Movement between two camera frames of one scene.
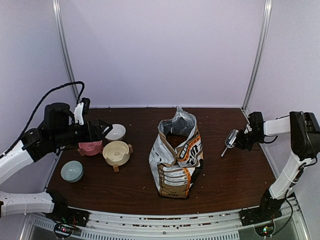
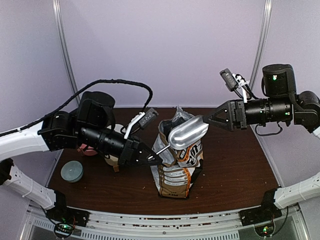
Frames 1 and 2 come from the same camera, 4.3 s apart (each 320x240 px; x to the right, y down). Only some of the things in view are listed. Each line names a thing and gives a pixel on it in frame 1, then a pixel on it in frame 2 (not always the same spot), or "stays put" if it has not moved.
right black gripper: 239,143 to 236,113
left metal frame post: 57,12 stays put
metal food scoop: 230,139 to 187,133
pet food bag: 176,157 stays put
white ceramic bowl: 117,133 stays put
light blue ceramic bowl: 72,171 stays put
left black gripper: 97,135 to 131,152
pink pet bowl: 92,148 stays put
